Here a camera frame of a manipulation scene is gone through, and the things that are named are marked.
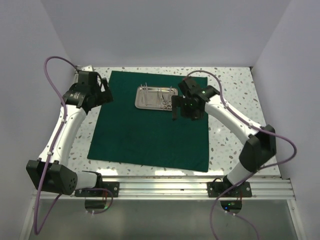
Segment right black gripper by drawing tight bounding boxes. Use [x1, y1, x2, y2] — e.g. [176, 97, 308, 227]
[172, 95, 204, 121]

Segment green surgical cloth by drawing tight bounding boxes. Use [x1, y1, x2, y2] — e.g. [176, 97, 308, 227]
[87, 71, 210, 172]

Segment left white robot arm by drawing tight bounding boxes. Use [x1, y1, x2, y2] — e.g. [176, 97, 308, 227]
[26, 70, 113, 197]

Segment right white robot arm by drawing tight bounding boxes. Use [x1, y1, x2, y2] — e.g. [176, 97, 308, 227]
[171, 77, 277, 197]

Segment steel surgical scissors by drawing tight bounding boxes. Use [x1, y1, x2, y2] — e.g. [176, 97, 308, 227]
[160, 87, 173, 111]

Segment steel forceps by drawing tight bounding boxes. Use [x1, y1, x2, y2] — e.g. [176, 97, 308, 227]
[156, 88, 163, 106]

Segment steel instrument tray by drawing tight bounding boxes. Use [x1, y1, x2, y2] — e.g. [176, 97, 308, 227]
[134, 86, 178, 111]

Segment steel tweezers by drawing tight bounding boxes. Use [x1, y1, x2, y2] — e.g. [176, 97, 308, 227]
[140, 83, 148, 105]

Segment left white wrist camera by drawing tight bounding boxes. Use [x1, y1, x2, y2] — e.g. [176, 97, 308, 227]
[81, 65, 94, 72]

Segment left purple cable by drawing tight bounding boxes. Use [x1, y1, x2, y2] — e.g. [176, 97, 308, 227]
[33, 56, 81, 236]

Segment purple cable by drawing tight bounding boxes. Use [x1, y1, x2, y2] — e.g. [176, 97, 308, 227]
[186, 69, 298, 240]
[33, 56, 81, 236]

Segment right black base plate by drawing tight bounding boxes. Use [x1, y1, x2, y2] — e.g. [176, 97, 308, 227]
[206, 181, 253, 198]

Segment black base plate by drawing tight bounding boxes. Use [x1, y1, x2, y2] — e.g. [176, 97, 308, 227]
[74, 181, 120, 198]
[206, 181, 253, 198]

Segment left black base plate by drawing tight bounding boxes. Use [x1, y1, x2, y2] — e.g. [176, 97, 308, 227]
[74, 181, 120, 198]

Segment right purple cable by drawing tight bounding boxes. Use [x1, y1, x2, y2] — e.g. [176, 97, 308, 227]
[186, 69, 298, 240]

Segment aluminium mounting rail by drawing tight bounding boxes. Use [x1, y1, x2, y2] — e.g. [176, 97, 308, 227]
[34, 176, 293, 201]

